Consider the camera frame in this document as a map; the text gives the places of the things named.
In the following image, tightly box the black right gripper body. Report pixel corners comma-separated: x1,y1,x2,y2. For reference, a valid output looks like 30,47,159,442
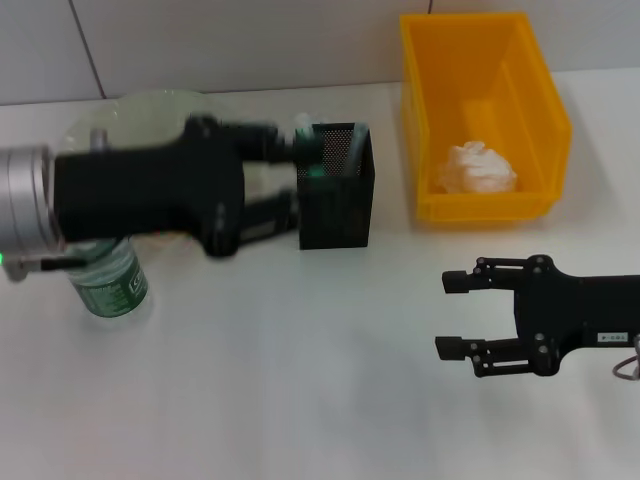
512,254,640,377

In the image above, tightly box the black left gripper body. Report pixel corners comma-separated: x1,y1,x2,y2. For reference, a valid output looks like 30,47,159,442
52,115,247,260

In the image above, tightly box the mint green utility knife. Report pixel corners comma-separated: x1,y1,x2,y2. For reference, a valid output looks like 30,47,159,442
293,113,326,180

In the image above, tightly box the silver metal pen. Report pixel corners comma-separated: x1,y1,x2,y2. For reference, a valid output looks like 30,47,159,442
342,121,369,177

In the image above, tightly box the clear green-label water bottle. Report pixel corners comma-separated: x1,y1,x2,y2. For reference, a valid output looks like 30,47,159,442
64,238,151,320

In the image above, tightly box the white paper ball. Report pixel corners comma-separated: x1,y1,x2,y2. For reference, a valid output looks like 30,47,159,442
433,139,520,195

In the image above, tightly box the black mesh pen holder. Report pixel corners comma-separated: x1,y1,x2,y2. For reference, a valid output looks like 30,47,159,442
294,121,376,250

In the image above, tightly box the pale green glass fruit plate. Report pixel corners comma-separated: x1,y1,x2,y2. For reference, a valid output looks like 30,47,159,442
62,88,296,251

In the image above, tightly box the yellow plastic bin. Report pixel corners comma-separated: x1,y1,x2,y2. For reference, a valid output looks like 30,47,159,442
399,12,574,224

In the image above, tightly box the dark right gripper cable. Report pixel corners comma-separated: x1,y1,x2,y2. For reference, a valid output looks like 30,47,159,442
612,355,640,381

